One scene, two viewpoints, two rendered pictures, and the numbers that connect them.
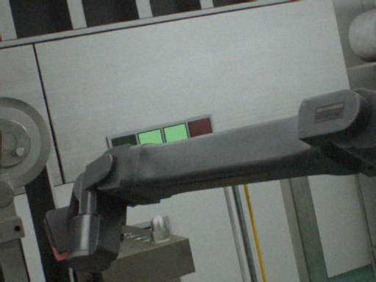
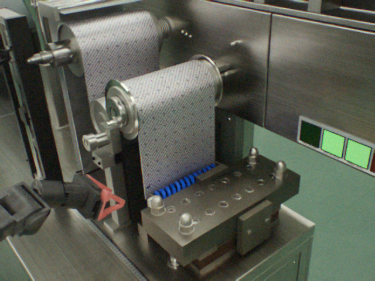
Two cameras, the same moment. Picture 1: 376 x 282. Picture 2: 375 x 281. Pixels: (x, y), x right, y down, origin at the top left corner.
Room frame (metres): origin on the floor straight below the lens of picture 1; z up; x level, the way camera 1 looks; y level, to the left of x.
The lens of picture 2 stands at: (1.11, -0.61, 1.66)
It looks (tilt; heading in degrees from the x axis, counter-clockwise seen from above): 29 degrees down; 75
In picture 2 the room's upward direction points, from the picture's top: 3 degrees counter-clockwise
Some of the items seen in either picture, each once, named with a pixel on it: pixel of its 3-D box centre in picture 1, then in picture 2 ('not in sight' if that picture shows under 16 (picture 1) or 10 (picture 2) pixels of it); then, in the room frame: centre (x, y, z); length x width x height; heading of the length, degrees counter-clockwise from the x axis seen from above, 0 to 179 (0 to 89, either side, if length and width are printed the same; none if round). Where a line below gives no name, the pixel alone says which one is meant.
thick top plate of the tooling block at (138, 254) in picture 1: (113, 255); (224, 201); (1.42, 0.18, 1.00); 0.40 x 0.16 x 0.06; 23
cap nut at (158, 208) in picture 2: not in sight; (157, 203); (1.24, 0.16, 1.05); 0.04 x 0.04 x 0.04
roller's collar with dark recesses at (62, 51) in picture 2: not in sight; (61, 53); (1.08, 0.51, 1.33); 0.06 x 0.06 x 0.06; 23
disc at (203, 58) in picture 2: not in sight; (203, 81); (1.43, 0.38, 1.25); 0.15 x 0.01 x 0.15; 113
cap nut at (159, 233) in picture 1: (158, 228); (186, 221); (1.29, 0.08, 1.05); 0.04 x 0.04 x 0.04
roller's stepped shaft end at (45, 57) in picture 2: not in sight; (38, 58); (1.03, 0.49, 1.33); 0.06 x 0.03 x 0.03; 23
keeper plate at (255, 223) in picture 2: not in sight; (255, 227); (1.47, 0.10, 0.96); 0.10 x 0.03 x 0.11; 23
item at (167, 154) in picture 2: (44, 214); (180, 151); (1.33, 0.28, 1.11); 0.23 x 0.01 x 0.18; 23
